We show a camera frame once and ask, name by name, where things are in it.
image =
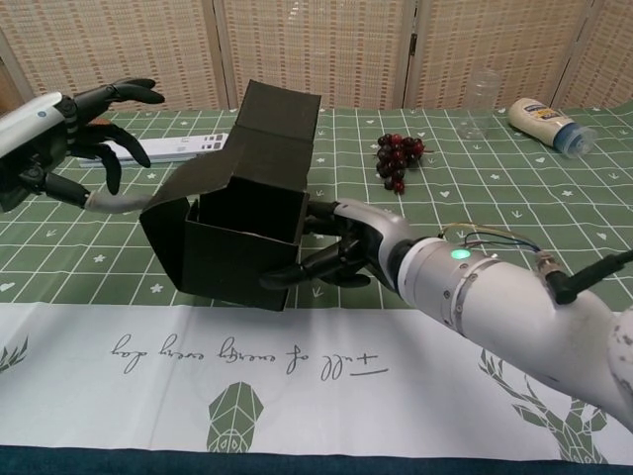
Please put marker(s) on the black cardboard box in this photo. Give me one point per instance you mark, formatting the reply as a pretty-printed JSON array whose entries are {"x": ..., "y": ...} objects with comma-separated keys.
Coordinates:
[{"x": 237, "y": 257}]

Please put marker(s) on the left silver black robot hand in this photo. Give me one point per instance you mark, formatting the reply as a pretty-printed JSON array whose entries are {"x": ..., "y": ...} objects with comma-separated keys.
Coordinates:
[{"x": 34, "y": 128}]

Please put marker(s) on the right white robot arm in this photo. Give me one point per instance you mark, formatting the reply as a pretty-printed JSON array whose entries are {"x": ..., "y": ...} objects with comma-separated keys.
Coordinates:
[{"x": 494, "y": 297}]

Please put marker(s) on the bamboo folding screen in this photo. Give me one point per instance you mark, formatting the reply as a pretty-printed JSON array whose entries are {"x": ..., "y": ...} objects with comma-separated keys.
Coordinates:
[{"x": 321, "y": 49}]

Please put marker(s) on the green checked deer tablecloth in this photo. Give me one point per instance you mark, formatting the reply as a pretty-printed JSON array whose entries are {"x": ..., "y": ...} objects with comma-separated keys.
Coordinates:
[{"x": 346, "y": 346}]

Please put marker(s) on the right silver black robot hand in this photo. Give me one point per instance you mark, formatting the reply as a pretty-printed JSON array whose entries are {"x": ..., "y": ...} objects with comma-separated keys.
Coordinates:
[{"x": 376, "y": 232}]

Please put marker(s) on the dark red grape bunch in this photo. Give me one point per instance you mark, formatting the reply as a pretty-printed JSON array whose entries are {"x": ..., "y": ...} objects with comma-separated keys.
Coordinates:
[{"x": 395, "y": 158}]

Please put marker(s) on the white mayonnaise squeeze bottle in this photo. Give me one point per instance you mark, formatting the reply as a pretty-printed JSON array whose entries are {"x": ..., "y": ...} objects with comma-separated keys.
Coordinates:
[{"x": 539, "y": 121}]

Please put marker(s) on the clear glass cup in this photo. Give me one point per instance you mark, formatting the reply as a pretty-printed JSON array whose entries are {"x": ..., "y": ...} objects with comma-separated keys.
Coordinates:
[{"x": 477, "y": 99}]

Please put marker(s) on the white folded stand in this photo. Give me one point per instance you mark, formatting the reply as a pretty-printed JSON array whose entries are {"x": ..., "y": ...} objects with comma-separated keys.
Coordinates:
[{"x": 173, "y": 147}]

